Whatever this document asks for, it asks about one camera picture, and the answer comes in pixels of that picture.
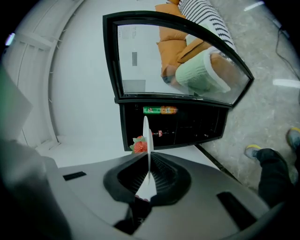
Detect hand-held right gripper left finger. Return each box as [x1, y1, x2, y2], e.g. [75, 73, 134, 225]
[57, 151, 150, 227]

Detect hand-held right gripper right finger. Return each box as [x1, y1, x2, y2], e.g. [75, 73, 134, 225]
[133, 151, 270, 240]

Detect white plate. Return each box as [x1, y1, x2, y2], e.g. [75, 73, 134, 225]
[135, 115, 158, 202]

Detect black glass-door fridge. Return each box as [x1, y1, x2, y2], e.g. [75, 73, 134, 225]
[102, 10, 255, 152]

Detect person's grey and yellow shoe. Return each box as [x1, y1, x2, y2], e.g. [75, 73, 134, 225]
[286, 127, 300, 151]
[244, 144, 262, 160]

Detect dark bottle with red label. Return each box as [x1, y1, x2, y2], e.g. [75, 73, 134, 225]
[151, 130, 175, 138]

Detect person's black trouser leg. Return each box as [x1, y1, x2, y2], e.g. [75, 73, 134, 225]
[256, 148, 295, 209]

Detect green label drink bottle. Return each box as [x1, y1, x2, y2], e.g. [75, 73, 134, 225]
[143, 106, 161, 115]

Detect orange drink bottle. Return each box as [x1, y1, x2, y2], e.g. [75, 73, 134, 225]
[160, 105, 178, 115]

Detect light green knitted pillow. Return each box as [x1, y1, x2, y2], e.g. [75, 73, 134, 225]
[175, 46, 232, 95]

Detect black and white striped pillow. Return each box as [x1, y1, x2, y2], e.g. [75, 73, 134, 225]
[177, 0, 237, 52]

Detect white railing frame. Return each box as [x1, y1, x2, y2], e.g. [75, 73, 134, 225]
[9, 0, 85, 152]

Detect black cable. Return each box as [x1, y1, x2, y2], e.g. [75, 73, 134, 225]
[275, 25, 300, 82]

